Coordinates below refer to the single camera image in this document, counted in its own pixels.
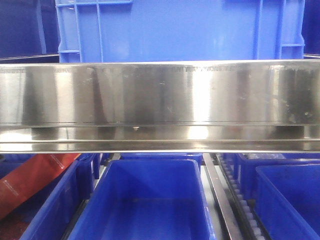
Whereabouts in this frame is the blue rear centre bin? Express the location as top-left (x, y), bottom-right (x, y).
top-left (120, 152), bottom-right (204, 169)

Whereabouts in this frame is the blue centre shelf bin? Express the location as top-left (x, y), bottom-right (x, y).
top-left (69, 159), bottom-right (216, 240)

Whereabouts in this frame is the blue shelf bin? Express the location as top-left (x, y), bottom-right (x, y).
top-left (0, 153), bottom-right (100, 240)
top-left (69, 159), bottom-right (216, 240)
top-left (254, 164), bottom-right (320, 240)

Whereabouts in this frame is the blue rear right bin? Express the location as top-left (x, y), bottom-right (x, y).
top-left (236, 153), bottom-right (320, 200)

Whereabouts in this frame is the blue left shelf bin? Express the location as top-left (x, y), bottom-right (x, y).
top-left (0, 153), bottom-right (100, 240)

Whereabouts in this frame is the blue right shelf bin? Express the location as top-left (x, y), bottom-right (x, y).
top-left (254, 164), bottom-right (320, 240)

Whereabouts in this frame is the large blue upper crate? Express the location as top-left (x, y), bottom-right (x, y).
top-left (55, 0), bottom-right (305, 63)

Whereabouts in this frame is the metal roller track divider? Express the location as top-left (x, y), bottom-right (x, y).
top-left (201, 153), bottom-right (269, 240)

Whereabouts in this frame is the red flat package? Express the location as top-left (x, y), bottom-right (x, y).
top-left (0, 153), bottom-right (80, 219)

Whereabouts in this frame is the dark blue upper left crate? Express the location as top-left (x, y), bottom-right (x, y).
top-left (0, 0), bottom-right (59, 58)

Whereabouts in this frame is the stainless steel shelf rail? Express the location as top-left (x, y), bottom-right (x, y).
top-left (0, 59), bottom-right (320, 153)

